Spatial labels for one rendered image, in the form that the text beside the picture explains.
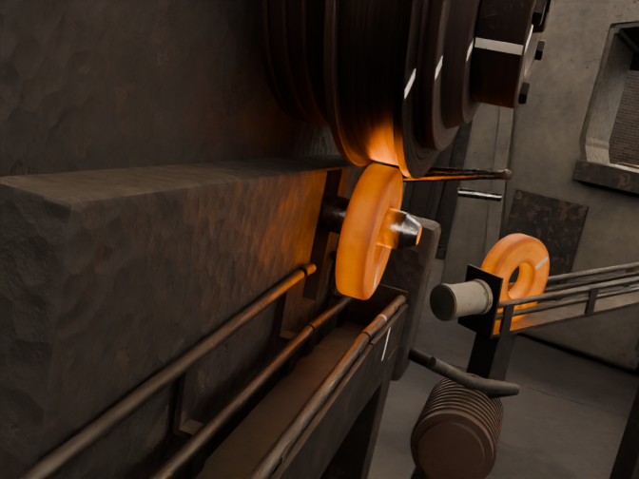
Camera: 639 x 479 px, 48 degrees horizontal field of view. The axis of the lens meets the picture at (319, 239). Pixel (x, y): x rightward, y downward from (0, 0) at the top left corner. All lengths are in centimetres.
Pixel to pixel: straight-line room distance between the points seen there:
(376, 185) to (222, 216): 25
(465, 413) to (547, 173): 245
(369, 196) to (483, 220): 283
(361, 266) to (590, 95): 277
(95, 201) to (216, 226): 16
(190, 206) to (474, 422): 70
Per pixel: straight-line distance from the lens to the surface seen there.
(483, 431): 111
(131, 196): 44
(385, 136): 69
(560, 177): 347
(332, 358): 83
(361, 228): 75
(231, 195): 57
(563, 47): 352
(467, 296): 117
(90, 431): 46
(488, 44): 69
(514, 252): 123
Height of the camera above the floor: 95
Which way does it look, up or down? 12 degrees down
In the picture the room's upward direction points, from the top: 12 degrees clockwise
